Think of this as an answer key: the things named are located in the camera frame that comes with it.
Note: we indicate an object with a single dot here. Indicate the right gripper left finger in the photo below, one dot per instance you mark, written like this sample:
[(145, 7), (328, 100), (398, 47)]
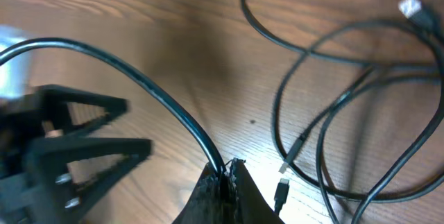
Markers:
[(205, 204)]

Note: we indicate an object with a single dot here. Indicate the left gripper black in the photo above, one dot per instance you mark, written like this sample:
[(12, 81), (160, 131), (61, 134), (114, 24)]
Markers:
[(59, 179)]

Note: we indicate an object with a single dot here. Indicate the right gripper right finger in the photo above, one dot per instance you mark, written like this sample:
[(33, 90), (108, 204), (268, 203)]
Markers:
[(250, 205)]

